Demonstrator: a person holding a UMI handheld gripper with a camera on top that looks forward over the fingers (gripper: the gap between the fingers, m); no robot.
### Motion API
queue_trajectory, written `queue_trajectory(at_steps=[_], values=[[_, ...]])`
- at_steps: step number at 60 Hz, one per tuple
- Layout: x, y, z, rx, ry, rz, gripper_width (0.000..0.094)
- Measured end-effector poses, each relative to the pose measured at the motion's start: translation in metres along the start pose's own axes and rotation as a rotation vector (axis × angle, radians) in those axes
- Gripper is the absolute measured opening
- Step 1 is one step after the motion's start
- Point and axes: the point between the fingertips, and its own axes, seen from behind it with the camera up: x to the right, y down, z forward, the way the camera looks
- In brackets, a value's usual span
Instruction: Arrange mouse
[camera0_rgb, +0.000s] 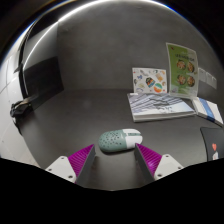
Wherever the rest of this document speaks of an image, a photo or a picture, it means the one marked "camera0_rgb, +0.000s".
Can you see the dark cartoon print mouse pad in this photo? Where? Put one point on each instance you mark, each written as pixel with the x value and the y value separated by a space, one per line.
pixel 213 141

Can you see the black monitor screen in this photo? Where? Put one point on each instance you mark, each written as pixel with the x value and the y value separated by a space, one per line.
pixel 41 81

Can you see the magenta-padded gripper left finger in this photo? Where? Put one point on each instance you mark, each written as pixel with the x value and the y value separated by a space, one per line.
pixel 80 160

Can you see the white sticker sheet card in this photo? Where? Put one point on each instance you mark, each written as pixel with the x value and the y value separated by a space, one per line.
pixel 148 81

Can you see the green and white computer mouse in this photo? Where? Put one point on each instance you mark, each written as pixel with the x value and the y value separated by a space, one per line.
pixel 116 140

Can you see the black bag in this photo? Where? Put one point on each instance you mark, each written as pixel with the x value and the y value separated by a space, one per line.
pixel 20 108

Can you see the white wall sockets group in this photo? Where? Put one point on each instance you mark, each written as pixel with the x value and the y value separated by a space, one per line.
pixel 207 78

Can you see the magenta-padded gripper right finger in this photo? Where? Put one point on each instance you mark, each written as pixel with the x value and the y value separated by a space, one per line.
pixel 150 160

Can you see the white book with blue stripe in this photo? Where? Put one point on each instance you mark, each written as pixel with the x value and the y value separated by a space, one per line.
pixel 208 110

